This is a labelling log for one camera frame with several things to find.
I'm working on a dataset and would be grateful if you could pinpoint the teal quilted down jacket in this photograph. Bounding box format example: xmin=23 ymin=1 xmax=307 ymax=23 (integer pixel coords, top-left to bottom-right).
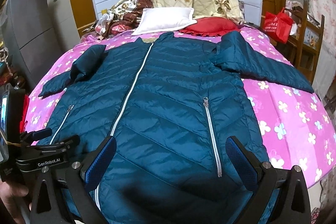
xmin=40 ymin=31 xmax=313 ymax=223

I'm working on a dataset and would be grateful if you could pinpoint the person's left hand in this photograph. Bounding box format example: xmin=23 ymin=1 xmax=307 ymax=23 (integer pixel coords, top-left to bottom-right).
xmin=1 ymin=181 xmax=29 ymax=224

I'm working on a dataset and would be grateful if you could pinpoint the pink floral bed quilt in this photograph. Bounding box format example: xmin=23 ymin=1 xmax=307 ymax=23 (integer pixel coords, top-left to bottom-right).
xmin=25 ymin=31 xmax=335 ymax=187

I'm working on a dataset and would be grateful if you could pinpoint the grey wardrobe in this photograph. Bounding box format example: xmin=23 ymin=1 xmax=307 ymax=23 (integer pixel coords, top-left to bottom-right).
xmin=0 ymin=0 xmax=79 ymax=90

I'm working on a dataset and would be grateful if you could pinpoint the wooden chair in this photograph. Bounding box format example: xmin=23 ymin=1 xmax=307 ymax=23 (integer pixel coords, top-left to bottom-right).
xmin=271 ymin=1 xmax=325 ymax=83

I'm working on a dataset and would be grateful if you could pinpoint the plastic snack package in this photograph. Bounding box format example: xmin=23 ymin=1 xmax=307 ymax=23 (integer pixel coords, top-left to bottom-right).
xmin=94 ymin=14 xmax=109 ymax=36

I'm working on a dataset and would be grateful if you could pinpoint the red shopping bag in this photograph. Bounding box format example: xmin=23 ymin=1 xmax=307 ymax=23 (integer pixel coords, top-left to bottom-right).
xmin=262 ymin=8 xmax=294 ymax=44

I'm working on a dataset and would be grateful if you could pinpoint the red ruffled cushion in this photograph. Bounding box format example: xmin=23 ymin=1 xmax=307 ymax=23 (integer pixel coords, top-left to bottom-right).
xmin=180 ymin=17 xmax=240 ymax=37

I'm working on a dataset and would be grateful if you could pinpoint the brown floral cloth pile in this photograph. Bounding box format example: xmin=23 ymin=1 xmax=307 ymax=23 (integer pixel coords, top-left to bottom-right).
xmin=102 ymin=0 xmax=153 ymax=38

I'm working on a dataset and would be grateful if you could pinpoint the white pillow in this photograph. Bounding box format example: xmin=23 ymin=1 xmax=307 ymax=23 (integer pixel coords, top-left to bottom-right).
xmin=132 ymin=7 xmax=197 ymax=36

